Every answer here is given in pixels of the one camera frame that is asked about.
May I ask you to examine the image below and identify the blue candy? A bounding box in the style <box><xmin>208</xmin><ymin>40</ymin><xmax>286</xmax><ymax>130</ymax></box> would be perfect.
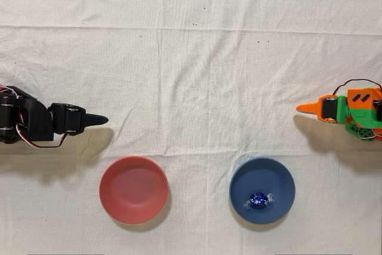
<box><xmin>243</xmin><ymin>191</ymin><xmax>275</xmax><ymax>211</ymax></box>

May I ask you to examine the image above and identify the blue bowl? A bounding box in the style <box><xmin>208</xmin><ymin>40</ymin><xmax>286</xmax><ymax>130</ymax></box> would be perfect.
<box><xmin>229</xmin><ymin>156</ymin><xmax>296</xmax><ymax>225</ymax></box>

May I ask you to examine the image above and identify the green arm base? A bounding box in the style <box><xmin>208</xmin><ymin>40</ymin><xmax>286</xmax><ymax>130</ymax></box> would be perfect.
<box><xmin>345</xmin><ymin>120</ymin><xmax>377</xmax><ymax>142</ymax></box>

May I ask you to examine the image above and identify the red white black servo cable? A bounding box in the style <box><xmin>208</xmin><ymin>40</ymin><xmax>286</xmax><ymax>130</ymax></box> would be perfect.
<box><xmin>14</xmin><ymin>122</ymin><xmax>69</xmax><ymax>149</ymax></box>
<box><xmin>0</xmin><ymin>85</ymin><xmax>22</xmax><ymax>100</ymax></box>

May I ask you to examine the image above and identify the white creased tablecloth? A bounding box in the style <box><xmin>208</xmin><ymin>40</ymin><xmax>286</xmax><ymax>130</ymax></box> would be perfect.
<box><xmin>0</xmin><ymin>0</ymin><xmax>382</xmax><ymax>255</ymax></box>

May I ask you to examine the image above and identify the red bowl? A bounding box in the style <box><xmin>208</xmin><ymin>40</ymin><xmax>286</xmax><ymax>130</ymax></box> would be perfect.
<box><xmin>98</xmin><ymin>155</ymin><xmax>170</xmax><ymax>225</ymax></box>

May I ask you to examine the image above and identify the thin black red cable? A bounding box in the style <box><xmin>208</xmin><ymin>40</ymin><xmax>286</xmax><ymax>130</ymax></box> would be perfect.
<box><xmin>331</xmin><ymin>79</ymin><xmax>382</xmax><ymax>96</ymax></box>

